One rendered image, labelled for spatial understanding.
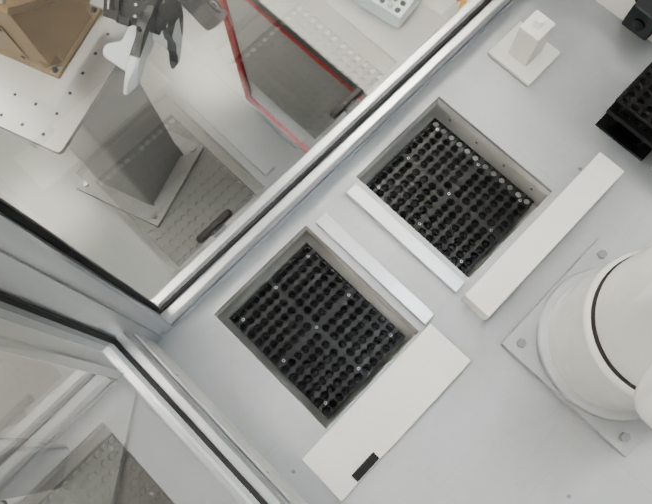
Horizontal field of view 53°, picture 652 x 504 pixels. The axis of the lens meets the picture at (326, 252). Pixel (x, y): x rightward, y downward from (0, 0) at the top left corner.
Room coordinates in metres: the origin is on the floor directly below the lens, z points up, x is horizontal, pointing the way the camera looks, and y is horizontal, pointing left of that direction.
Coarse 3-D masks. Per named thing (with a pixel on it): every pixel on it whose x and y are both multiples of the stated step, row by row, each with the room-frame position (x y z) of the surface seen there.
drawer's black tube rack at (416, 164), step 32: (416, 160) 0.44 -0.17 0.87; (448, 160) 0.43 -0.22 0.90; (480, 160) 0.42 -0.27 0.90; (384, 192) 0.38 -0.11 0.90; (416, 192) 0.37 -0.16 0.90; (448, 192) 0.37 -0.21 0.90; (480, 192) 0.37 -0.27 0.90; (512, 192) 0.36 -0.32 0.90; (416, 224) 0.32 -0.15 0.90; (448, 224) 0.31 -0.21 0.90; (480, 224) 0.31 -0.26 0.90; (512, 224) 0.31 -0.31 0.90; (448, 256) 0.26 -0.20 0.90; (480, 256) 0.26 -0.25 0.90
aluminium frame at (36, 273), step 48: (336, 144) 0.43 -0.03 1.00; (288, 192) 0.36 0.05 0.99; (0, 240) 0.16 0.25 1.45; (48, 240) 0.18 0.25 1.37; (240, 240) 0.29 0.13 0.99; (0, 288) 0.14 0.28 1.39; (48, 288) 0.15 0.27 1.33; (96, 288) 0.17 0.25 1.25; (192, 288) 0.22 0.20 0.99; (144, 336) 0.15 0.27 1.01
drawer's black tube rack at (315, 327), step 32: (320, 256) 0.28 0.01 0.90; (288, 288) 0.23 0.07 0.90; (320, 288) 0.22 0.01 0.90; (352, 288) 0.22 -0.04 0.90; (256, 320) 0.18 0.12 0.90; (288, 320) 0.18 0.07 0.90; (320, 320) 0.17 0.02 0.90; (352, 320) 0.17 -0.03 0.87; (288, 352) 0.12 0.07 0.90; (320, 352) 0.12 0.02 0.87; (352, 352) 0.12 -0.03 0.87; (384, 352) 0.11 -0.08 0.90; (320, 384) 0.07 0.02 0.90; (352, 384) 0.07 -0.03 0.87
